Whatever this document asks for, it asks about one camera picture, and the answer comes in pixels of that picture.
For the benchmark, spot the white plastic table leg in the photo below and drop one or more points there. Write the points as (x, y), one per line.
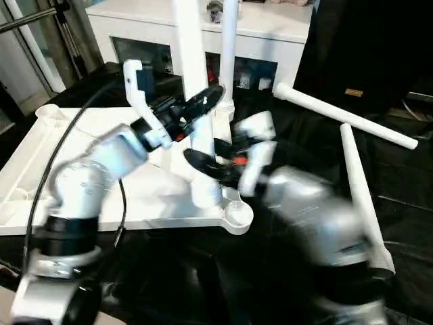
(365, 196)
(229, 54)
(189, 47)
(345, 115)

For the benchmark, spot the white plastic table top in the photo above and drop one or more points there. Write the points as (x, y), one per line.
(135, 196)

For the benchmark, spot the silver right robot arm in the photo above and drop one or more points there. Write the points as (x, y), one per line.
(318, 217)

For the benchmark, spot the grey bundle on cabinet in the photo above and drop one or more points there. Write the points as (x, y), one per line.
(214, 9)

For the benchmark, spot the white cabinet with glass doors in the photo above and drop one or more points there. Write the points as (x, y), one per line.
(270, 27)

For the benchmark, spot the grey curtain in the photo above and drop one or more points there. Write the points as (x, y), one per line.
(78, 40)

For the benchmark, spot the small yellow label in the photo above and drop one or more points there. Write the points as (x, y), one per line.
(354, 92)

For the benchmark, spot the grey metal pole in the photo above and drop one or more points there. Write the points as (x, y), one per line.
(30, 19)

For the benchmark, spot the black plastic mat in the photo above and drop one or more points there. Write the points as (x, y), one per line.
(406, 203)

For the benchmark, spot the black tall cabinet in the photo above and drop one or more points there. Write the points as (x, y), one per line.
(379, 40)

